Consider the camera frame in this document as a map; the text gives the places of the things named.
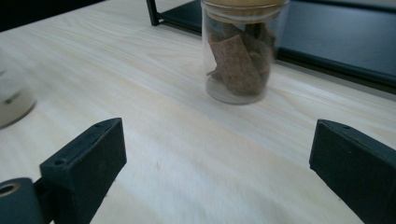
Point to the glass jar with wooden lid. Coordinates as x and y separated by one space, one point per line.
236 65

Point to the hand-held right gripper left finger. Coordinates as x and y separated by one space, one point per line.
90 161

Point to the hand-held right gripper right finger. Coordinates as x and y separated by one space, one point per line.
358 168

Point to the black metal shelf rack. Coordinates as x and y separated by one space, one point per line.
342 37

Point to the clear glass jar white contents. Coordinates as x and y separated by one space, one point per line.
12 99

